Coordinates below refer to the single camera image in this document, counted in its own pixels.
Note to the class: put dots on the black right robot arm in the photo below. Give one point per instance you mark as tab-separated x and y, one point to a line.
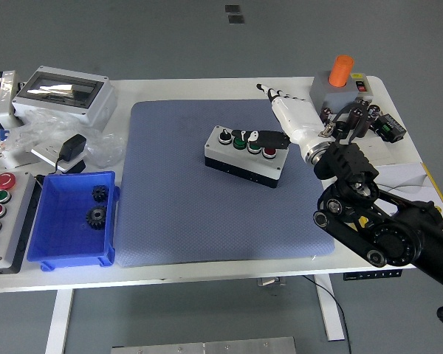
391	239

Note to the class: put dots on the grey switch box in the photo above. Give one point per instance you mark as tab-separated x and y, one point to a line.
334	97

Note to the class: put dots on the small black bevel gear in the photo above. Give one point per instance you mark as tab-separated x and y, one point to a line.
100	193

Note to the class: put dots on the white breaker with blue lever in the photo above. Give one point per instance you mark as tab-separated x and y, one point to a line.
7	155

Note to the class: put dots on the black table control panel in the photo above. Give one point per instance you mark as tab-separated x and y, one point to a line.
365	276

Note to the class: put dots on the black power adapter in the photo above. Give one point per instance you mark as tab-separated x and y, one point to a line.
72	147

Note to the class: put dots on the grey-blue textured mat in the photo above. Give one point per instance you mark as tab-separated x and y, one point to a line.
192	221

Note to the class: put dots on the black and white device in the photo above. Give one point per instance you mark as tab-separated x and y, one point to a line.
5	96

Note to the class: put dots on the white wall socket panel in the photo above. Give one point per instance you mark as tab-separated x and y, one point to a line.
44	153

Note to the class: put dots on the yellow and white cardboard box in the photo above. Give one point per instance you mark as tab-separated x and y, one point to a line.
406	173

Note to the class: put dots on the white table leg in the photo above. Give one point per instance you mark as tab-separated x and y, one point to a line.
330	317
59	321

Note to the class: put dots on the black module with green terminal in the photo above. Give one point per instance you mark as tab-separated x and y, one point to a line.
389	129

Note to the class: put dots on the white wall switch panel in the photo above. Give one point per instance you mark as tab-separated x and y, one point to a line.
378	151

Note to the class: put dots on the dark floor plate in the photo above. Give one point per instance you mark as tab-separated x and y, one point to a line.
232	9
235	19

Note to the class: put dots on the grey metal plate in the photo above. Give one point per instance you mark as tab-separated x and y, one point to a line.
206	347

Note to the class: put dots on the orange cylinder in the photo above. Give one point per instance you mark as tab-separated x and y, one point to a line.
339	72

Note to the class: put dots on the blue plastic bin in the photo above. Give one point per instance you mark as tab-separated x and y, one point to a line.
62	236

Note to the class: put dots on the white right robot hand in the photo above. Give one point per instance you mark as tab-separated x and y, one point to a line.
299	118

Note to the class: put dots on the clear plastic bag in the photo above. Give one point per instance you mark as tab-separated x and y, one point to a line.
103	149

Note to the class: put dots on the metal bracket under table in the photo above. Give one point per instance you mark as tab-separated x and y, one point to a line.
271	282

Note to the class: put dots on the grey five-button control box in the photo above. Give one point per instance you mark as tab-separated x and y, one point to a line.
11	221

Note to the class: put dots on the grey four-button control box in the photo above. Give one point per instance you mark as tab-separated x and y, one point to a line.
236	162

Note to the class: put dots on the large black bevel gear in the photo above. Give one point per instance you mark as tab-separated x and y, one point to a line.
96	217

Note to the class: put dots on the grey enclosure with clear lid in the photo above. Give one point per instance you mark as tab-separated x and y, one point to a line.
92	107

